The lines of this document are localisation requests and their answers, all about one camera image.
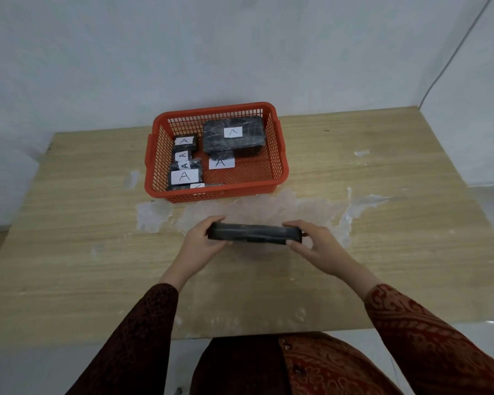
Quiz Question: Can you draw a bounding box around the person's left forearm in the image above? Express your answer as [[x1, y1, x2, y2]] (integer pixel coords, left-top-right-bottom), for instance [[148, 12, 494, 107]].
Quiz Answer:
[[65, 259, 200, 395]]

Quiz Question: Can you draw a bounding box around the person's left hand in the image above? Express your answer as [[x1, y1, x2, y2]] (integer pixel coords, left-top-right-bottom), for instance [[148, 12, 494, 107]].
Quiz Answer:
[[180, 216, 234, 272]]

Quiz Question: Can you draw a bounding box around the red plastic mesh basket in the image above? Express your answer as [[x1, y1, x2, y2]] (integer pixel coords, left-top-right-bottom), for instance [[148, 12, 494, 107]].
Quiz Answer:
[[144, 102, 290, 203]]

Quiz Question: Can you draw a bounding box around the dark red patterned garment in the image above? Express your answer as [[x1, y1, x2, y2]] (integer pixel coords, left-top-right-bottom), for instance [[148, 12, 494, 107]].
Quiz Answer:
[[189, 332, 402, 395]]

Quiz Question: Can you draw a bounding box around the medium black wrapped labelled packet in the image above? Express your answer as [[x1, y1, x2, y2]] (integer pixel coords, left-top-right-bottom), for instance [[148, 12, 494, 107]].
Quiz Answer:
[[209, 151, 236, 170]]

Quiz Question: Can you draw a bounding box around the person's right hand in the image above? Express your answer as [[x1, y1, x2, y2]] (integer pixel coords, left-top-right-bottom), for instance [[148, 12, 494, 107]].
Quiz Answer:
[[282, 219, 357, 278]]

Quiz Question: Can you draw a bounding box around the person's right forearm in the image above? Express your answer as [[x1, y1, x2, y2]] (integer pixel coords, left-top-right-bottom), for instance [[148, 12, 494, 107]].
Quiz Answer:
[[337, 262, 494, 395]]

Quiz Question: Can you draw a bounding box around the large black wrapped labelled box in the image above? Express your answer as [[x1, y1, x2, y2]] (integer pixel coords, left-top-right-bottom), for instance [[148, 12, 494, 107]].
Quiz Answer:
[[203, 116, 267, 157]]

